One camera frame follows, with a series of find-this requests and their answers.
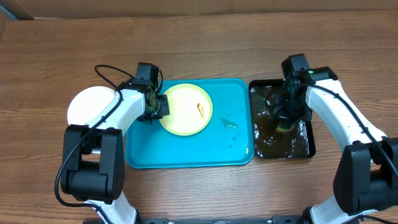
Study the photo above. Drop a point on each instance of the black water tray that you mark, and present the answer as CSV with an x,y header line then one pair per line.
x,y
297,143

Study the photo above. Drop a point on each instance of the teal plastic tray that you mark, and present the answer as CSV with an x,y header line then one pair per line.
x,y
227,140

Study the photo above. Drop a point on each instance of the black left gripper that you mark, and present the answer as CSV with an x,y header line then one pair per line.
x,y
165,110

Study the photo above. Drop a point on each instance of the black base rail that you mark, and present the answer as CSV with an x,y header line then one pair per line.
x,y
276,219

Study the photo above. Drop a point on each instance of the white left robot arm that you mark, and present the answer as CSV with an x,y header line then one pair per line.
x,y
92,173

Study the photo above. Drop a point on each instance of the green yellow sponge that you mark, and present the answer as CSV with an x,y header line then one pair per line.
x,y
284,128

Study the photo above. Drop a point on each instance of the yellow plate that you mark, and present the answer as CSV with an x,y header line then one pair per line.
x,y
190,107

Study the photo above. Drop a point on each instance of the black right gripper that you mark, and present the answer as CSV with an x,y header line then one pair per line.
x,y
286,112

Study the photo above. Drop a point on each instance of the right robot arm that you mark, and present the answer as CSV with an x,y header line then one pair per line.
x,y
366,178

